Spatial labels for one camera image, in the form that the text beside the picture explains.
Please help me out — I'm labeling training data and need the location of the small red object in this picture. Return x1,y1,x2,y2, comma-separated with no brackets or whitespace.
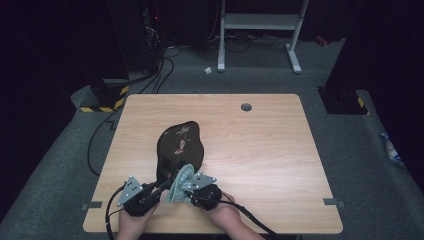
314,35,330,48

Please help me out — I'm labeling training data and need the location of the person's right hand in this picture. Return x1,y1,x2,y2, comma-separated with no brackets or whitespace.
202,191,248,235

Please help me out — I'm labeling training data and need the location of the blue white packet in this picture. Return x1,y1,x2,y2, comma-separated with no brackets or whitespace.
379,131,408,166

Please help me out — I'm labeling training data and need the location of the person's left hand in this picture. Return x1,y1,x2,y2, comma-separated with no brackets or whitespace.
116,199,162,240

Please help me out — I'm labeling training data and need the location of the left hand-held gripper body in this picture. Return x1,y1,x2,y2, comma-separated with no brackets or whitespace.
116,175,162,217

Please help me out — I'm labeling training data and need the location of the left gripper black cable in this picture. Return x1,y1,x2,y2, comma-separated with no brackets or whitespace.
104,184,128,240

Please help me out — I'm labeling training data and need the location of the dark equipment rack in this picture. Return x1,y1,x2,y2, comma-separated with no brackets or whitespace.
106,0,167,76

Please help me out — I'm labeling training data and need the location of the grey tape strip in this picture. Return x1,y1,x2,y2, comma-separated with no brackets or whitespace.
80,201,104,212
323,197,346,209

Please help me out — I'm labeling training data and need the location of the black floor cable tangle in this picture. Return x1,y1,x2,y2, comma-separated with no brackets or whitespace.
206,30,289,54

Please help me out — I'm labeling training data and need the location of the black base with striped tape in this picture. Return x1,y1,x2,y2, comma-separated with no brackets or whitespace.
79,78,130,114
318,85,370,116

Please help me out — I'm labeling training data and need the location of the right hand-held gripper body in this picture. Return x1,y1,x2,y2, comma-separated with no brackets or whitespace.
185,171,223,212

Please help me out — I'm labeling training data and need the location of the white metal stand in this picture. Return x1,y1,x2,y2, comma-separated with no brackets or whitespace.
217,0,310,75

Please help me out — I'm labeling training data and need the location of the blue striped towel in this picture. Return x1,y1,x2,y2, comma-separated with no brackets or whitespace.
165,163,202,205

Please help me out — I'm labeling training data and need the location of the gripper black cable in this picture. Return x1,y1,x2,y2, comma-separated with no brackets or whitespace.
219,199,285,240
104,184,128,240

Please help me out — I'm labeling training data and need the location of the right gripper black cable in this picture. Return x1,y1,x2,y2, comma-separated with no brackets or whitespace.
219,199,285,240

